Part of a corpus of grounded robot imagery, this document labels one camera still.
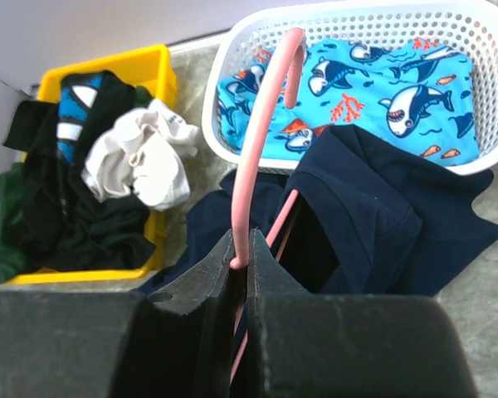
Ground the blue shark print cloth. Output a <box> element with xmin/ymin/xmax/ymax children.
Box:
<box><xmin>216</xmin><ymin>36</ymin><xmax>481</xmax><ymax>167</ymax></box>

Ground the pink wire hanger front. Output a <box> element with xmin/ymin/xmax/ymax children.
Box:
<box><xmin>229</xmin><ymin>27</ymin><xmax>305</xmax><ymax>391</ymax></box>

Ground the navy blue t shirt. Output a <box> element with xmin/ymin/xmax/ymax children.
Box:
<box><xmin>140</xmin><ymin>124</ymin><xmax>498</xmax><ymax>332</ymax></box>

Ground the yellow plastic bin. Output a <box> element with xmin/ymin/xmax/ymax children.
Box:
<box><xmin>6</xmin><ymin>44</ymin><xmax>178</xmax><ymax>285</ymax></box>

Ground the white crumpled garment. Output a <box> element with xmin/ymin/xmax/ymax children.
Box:
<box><xmin>81</xmin><ymin>99</ymin><xmax>200</xmax><ymax>211</ymax></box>

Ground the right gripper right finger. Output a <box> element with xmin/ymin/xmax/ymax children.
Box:
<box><xmin>247</xmin><ymin>230</ymin><xmax>478</xmax><ymax>397</ymax></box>

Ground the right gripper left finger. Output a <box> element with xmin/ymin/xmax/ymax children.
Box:
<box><xmin>0</xmin><ymin>234</ymin><xmax>235</xmax><ymax>397</ymax></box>

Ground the dark green garment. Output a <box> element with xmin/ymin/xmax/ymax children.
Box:
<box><xmin>0</xmin><ymin>163</ymin><xmax>34</xmax><ymax>284</ymax></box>

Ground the black garment with blue print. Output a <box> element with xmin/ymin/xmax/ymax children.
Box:
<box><xmin>4</xmin><ymin>70</ymin><xmax>155</xmax><ymax>272</ymax></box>

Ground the white plastic basket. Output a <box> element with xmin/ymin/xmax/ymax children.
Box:
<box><xmin>202</xmin><ymin>1</ymin><xmax>498</xmax><ymax>175</ymax></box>

